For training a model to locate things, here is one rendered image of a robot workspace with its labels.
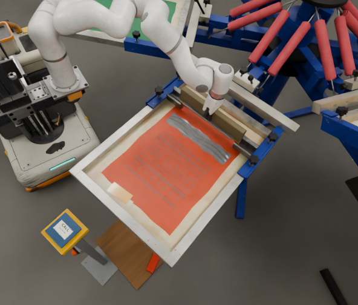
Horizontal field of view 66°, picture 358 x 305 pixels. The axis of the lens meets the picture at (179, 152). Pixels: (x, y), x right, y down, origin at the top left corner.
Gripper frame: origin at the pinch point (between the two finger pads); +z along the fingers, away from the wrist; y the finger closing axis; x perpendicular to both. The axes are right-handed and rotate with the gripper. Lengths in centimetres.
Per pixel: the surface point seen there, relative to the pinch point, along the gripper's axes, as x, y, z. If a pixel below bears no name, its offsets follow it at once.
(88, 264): -17, 85, 106
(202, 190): 19.2, 27.6, 10.6
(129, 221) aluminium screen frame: 6, 59, 7
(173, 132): -9.7, 13.9, 10.8
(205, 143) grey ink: 5.7, 8.4, 9.9
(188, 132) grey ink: -4.1, 9.3, 10.0
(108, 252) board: -12, 71, 105
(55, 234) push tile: -12, 81, 10
